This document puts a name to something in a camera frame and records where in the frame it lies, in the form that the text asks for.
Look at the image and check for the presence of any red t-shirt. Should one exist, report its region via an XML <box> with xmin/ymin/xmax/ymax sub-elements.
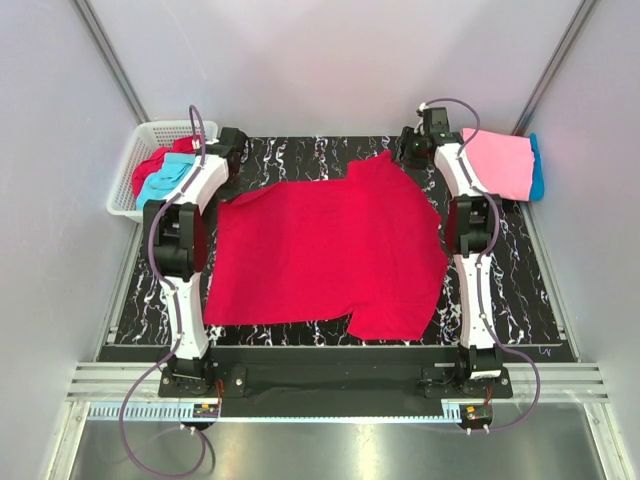
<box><xmin>203</xmin><ymin>152</ymin><xmax>448</xmax><ymax>341</ymax></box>
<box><xmin>131</xmin><ymin>137</ymin><xmax>194</xmax><ymax>198</ymax></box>

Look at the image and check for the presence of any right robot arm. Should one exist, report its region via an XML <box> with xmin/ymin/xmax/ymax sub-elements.
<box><xmin>397</xmin><ymin>98</ymin><xmax>503</xmax><ymax>397</ymax></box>

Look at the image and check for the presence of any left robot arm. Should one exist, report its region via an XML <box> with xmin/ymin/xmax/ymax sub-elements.
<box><xmin>143</xmin><ymin>127</ymin><xmax>247</xmax><ymax>396</ymax></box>

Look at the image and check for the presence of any red t-shirt in basket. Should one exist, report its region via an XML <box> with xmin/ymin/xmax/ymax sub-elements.
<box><xmin>131</xmin><ymin>137</ymin><xmax>194</xmax><ymax>198</ymax></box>

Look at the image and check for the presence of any white plastic laundry basket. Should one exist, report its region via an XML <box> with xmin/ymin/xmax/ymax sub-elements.
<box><xmin>106</xmin><ymin>120</ymin><xmax>231</xmax><ymax>223</ymax></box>

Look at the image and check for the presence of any light blue t-shirt in basket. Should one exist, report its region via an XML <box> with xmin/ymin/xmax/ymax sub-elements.
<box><xmin>136</xmin><ymin>152</ymin><xmax>195</xmax><ymax>211</ymax></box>

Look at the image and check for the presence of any folded pink t-shirt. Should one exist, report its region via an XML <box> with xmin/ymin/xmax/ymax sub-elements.
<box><xmin>462</xmin><ymin>128</ymin><xmax>535</xmax><ymax>201</ymax></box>

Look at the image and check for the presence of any folded blue t-shirt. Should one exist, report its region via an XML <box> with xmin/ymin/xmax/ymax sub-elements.
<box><xmin>529</xmin><ymin>133</ymin><xmax>545</xmax><ymax>202</ymax></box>

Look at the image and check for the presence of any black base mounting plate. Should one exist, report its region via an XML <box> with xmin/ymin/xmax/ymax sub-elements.
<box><xmin>159</xmin><ymin>346</ymin><xmax>513</xmax><ymax>420</ymax></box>

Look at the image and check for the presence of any right controller board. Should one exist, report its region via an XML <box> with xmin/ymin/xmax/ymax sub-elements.
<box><xmin>465</xmin><ymin>405</ymin><xmax>492</xmax><ymax>421</ymax></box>

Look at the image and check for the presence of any controller board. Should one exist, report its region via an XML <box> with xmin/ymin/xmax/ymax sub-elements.
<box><xmin>465</xmin><ymin>405</ymin><xmax>492</xmax><ymax>421</ymax></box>
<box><xmin>193</xmin><ymin>403</ymin><xmax>220</xmax><ymax>418</ymax></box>

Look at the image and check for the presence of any left controller board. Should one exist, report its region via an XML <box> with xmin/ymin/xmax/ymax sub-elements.
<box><xmin>193</xmin><ymin>403</ymin><xmax>220</xmax><ymax>418</ymax></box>

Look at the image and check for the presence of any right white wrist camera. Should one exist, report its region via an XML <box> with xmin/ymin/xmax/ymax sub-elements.
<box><xmin>416</xmin><ymin>102</ymin><xmax>429</xmax><ymax>117</ymax></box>

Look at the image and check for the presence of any left aluminium corner post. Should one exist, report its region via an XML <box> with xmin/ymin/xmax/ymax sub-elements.
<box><xmin>71</xmin><ymin>0</ymin><xmax>150</xmax><ymax>124</ymax></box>

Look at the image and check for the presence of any aluminium corner post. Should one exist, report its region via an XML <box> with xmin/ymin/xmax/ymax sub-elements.
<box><xmin>71</xmin><ymin>0</ymin><xmax>150</xmax><ymax>124</ymax></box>
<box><xmin>511</xmin><ymin>0</ymin><xmax>600</xmax><ymax>135</ymax></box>

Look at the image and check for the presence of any right aluminium corner post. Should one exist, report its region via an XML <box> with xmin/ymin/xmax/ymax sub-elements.
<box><xmin>511</xmin><ymin>0</ymin><xmax>600</xmax><ymax>135</ymax></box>

